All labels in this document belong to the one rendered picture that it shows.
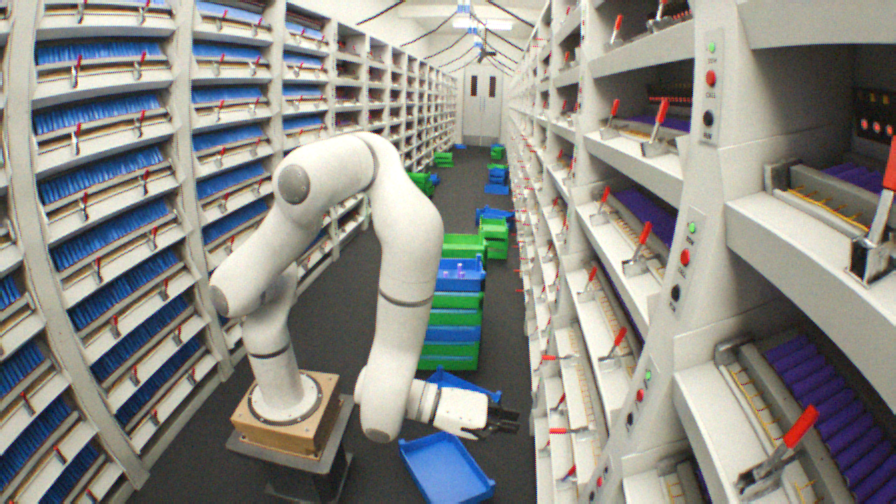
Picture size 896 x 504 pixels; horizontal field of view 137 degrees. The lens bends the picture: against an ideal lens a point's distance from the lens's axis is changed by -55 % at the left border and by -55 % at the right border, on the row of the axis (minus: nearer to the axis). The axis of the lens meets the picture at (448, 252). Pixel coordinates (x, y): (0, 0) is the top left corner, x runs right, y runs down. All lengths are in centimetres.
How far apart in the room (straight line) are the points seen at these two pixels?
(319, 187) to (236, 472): 114
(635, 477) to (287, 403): 82
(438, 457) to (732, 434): 115
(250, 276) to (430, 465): 90
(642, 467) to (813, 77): 52
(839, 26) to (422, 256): 56
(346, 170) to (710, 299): 49
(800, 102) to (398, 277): 57
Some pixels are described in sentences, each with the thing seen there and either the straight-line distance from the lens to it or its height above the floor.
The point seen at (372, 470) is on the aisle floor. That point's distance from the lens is 140.
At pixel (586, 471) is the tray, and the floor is 49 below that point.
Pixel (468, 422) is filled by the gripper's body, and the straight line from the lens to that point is 77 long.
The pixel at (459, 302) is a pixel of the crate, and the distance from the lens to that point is 159.
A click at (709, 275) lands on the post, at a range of 42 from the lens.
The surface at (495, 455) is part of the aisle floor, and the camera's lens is 145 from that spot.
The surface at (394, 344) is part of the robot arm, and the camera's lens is 66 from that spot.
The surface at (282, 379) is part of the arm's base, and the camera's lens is 101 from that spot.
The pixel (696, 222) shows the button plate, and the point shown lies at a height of 103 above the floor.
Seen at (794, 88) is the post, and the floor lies 119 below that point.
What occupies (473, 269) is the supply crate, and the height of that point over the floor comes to 41.
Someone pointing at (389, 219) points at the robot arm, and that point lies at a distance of 56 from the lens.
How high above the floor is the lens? 112
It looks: 22 degrees down
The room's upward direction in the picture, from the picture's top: 2 degrees clockwise
